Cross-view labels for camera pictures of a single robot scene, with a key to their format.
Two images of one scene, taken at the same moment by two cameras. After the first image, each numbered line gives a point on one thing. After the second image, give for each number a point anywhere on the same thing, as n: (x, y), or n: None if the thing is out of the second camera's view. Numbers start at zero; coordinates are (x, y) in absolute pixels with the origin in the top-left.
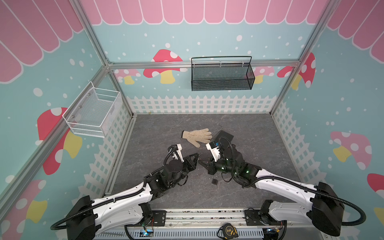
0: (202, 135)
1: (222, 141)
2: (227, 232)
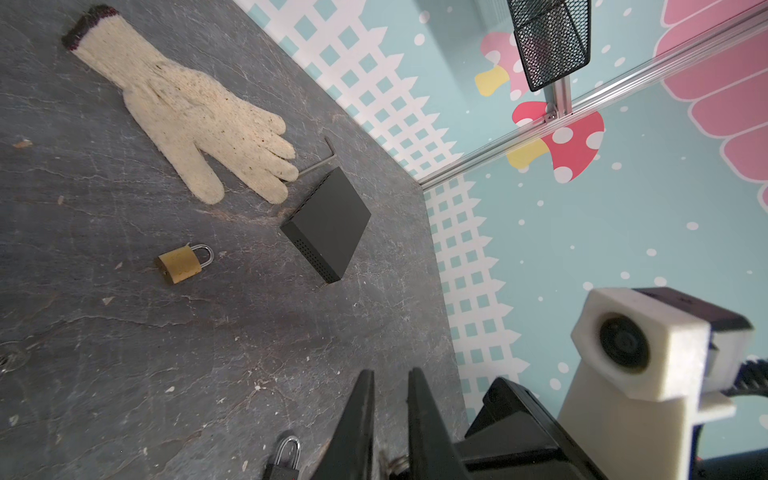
0: (180, 112)
1: (327, 225)
2: None
